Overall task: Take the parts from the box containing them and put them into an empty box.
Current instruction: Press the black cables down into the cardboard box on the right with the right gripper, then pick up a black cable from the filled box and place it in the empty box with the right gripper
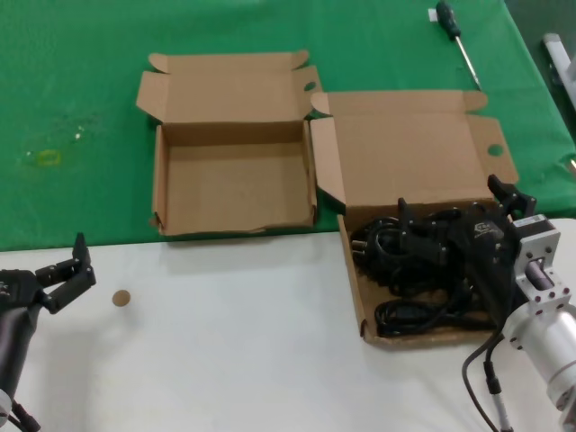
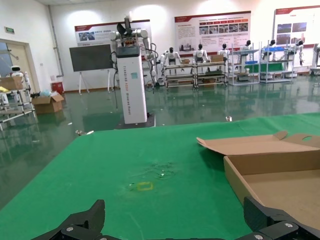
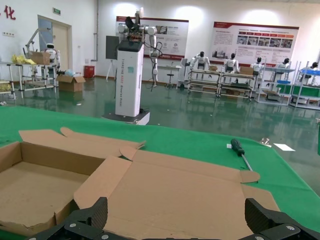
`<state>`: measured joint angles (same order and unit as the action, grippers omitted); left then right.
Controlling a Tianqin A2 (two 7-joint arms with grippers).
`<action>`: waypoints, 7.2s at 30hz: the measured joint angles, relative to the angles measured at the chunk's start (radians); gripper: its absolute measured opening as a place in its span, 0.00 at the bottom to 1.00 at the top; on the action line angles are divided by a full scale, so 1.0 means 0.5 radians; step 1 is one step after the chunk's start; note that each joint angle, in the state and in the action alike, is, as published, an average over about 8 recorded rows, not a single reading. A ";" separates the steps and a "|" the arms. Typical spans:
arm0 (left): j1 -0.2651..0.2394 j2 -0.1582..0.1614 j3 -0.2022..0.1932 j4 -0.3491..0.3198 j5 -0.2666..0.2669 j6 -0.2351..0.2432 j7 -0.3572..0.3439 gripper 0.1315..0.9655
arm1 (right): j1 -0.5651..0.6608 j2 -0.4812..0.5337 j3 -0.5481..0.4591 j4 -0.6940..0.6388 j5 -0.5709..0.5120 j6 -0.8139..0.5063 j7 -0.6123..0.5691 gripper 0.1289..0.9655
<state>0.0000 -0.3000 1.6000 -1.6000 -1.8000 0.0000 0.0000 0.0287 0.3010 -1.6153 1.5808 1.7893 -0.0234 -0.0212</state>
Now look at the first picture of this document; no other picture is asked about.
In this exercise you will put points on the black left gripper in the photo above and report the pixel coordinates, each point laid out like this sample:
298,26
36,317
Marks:
18,290

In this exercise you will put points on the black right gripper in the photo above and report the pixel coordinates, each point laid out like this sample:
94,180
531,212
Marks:
486,252

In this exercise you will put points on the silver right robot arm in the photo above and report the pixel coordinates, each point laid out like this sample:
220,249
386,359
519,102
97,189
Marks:
549,351

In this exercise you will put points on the empty-lid brown cardboard box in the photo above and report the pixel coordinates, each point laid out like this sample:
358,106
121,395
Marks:
225,189

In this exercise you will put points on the round brown cardboard disc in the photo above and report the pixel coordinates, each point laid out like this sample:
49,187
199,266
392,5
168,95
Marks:
120,298

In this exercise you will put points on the small grey edge object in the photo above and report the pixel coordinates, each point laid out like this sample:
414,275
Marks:
572,164

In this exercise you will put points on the yellow rubber band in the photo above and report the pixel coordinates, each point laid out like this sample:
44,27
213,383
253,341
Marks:
42,155

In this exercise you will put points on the grey metal profile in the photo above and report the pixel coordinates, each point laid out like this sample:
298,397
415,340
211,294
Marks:
558,54

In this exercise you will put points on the green tablecloth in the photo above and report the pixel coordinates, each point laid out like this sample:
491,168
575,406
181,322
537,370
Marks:
67,67

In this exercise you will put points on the small white paper tag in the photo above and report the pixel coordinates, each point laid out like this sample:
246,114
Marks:
432,15

